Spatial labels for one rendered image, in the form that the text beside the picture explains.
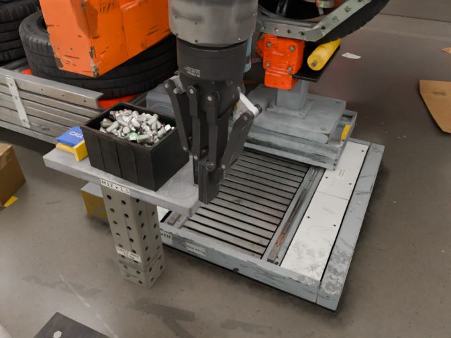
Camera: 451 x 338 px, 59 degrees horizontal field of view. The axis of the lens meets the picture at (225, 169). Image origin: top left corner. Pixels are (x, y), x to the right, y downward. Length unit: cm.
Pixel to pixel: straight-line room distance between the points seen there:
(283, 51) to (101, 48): 58
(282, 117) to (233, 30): 125
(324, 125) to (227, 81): 119
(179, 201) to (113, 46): 61
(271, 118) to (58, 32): 82
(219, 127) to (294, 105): 119
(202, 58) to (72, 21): 87
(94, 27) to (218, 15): 88
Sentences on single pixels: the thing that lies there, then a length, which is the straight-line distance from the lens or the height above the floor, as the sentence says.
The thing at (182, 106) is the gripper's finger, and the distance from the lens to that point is 50.
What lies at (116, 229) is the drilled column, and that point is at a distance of 115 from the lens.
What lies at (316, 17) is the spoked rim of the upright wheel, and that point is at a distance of 144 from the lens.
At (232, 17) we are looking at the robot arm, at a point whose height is 92.
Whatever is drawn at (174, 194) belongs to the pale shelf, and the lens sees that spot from 89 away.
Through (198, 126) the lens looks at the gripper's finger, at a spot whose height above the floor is 78.
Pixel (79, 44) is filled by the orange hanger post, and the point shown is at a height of 62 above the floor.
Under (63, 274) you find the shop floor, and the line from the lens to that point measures 140.
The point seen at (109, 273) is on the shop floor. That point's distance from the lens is 136.
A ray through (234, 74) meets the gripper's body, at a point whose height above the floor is 86.
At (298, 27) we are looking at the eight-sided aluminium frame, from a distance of 137.
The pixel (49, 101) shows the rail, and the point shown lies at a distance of 165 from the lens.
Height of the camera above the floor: 103
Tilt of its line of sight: 38 degrees down
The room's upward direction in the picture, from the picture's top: straight up
